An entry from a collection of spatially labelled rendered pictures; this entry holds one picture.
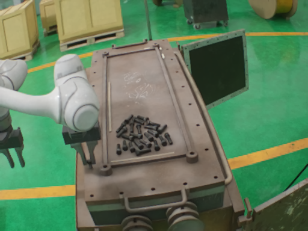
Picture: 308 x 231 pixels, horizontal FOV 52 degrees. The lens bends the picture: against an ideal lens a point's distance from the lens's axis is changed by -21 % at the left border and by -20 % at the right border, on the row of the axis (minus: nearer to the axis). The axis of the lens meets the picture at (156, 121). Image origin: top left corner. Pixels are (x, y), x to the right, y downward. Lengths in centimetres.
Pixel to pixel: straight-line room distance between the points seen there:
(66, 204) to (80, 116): 233
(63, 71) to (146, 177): 44
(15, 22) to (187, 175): 574
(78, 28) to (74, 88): 549
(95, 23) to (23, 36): 146
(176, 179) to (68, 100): 46
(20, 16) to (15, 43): 58
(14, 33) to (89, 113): 585
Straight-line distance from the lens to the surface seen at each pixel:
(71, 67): 108
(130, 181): 124
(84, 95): 95
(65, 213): 314
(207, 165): 126
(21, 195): 349
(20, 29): 666
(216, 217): 132
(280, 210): 140
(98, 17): 638
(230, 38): 279
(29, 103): 99
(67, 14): 638
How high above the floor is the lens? 217
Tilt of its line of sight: 33 degrees down
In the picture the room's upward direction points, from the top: 7 degrees counter-clockwise
